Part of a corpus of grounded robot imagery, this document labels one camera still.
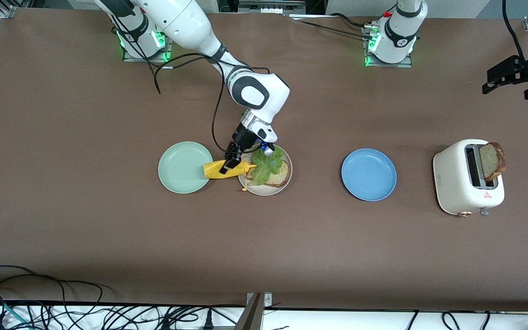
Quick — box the light brown bread slice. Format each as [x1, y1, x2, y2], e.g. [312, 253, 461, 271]
[246, 160, 291, 188]

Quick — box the blue plate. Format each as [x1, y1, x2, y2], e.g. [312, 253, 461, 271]
[341, 148, 397, 202]

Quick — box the grey metal background equipment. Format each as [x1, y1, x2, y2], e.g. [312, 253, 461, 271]
[217, 0, 328, 15]

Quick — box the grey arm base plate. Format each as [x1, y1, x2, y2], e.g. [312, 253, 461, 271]
[122, 27, 175, 69]
[362, 25, 414, 69]

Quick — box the yellow squeeze bottle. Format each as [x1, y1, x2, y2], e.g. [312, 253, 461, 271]
[203, 159, 258, 192]

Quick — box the mint green plate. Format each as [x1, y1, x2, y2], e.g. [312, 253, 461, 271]
[158, 141, 214, 194]

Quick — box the beige plate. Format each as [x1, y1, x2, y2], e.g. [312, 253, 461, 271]
[236, 143, 293, 197]

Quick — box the black base cable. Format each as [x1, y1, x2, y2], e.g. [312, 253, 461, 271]
[291, 13, 371, 39]

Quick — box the teal floor cable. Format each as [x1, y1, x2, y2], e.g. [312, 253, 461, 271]
[0, 298, 31, 330]

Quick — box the dark crust bread slice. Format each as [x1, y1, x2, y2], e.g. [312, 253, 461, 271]
[478, 142, 507, 182]

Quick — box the green lettuce leaf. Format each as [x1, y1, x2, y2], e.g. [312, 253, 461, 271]
[248, 147, 285, 186]

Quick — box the cream white toaster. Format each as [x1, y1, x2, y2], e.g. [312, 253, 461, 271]
[433, 139, 506, 217]

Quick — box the aluminium camera mount post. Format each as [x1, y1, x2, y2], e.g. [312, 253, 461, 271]
[234, 292, 274, 330]

